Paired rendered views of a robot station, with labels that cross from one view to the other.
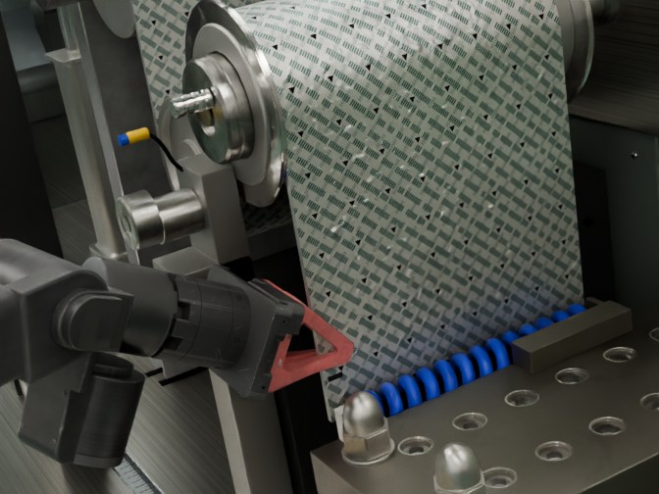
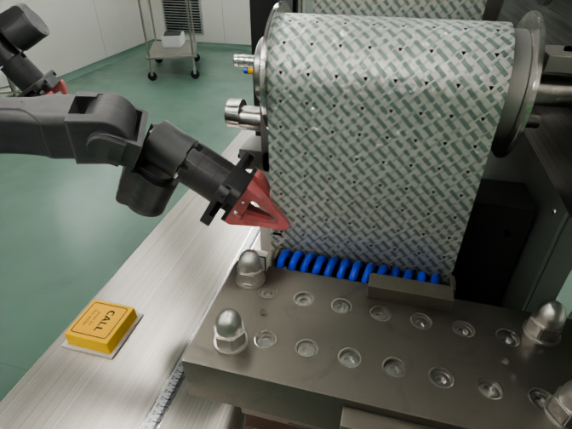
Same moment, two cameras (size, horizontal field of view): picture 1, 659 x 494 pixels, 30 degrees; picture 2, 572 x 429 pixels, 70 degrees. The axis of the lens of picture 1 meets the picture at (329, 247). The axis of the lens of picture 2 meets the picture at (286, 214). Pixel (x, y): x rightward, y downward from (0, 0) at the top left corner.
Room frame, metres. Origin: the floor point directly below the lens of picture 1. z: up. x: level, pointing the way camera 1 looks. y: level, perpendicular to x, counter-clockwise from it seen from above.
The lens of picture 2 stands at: (0.45, -0.28, 1.38)
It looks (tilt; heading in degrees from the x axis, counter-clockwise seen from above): 34 degrees down; 40
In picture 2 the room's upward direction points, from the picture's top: straight up
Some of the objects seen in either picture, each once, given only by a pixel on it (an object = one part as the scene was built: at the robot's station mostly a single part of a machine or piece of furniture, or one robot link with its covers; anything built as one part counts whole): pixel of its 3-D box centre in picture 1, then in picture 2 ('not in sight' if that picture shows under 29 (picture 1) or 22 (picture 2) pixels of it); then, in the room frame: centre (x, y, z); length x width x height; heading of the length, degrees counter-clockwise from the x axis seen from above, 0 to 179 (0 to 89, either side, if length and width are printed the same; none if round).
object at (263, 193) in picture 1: (233, 104); (280, 71); (0.83, 0.05, 1.25); 0.15 x 0.01 x 0.15; 26
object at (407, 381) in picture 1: (484, 366); (359, 274); (0.81, -0.10, 1.03); 0.21 x 0.04 x 0.03; 116
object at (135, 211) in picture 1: (138, 220); (236, 113); (0.83, 0.13, 1.18); 0.04 x 0.02 x 0.04; 26
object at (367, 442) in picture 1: (364, 422); (249, 265); (0.71, 0.00, 1.05); 0.04 x 0.04 x 0.04
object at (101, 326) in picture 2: not in sight; (102, 325); (0.59, 0.19, 0.91); 0.07 x 0.07 x 0.02; 26
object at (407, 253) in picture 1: (448, 254); (363, 207); (0.83, -0.09, 1.11); 0.23 x 0.01 x 0.18; 116
